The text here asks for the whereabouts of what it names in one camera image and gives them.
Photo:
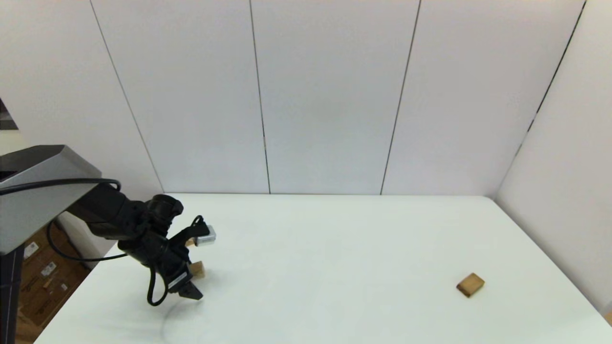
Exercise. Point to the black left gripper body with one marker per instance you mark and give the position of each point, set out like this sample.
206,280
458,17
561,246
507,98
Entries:
158,258

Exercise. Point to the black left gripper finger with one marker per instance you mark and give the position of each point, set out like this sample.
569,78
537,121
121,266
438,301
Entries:
189,254
192,292

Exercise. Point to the arched wooden building block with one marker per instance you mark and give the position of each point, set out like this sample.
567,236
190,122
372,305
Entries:
198,270

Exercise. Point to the rectangular wooden building block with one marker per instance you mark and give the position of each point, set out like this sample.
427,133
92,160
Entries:
470,285

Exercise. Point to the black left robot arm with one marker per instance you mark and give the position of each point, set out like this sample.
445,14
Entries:
48,191

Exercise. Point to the triangular wooden building block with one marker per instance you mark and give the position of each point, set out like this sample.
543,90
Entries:
191,242

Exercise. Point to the small flat cardboard stack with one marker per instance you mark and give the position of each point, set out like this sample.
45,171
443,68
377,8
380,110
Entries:
21,329

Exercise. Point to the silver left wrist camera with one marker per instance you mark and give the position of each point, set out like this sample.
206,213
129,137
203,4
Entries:
206,236

